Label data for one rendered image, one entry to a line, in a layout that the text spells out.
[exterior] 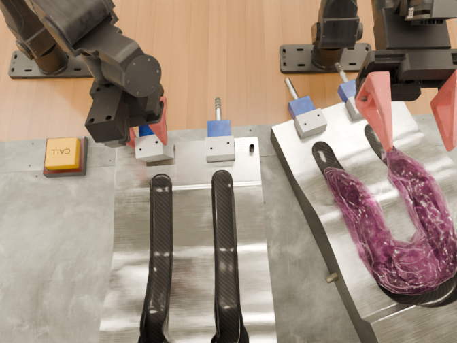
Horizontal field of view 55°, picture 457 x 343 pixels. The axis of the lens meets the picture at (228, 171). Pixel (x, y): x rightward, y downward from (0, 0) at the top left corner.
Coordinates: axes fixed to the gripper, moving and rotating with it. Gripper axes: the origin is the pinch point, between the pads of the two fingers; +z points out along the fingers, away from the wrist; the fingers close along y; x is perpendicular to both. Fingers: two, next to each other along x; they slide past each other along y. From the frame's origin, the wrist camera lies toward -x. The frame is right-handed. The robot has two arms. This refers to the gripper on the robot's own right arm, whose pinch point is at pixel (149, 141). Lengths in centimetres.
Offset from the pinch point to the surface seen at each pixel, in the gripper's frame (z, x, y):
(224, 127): 4.3, 5.4, 11.8
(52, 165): 4.9, 3.3, -22.8
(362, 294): 21.8, -20.3, 31.6
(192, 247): 12.4, -14.0, 4.9
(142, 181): 5.9, -3.4, -3.2
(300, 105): 8.4, 12.6, 25.8
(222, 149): 4.7, 0.3, 11.5
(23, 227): 11.2, -6.3, -29.5
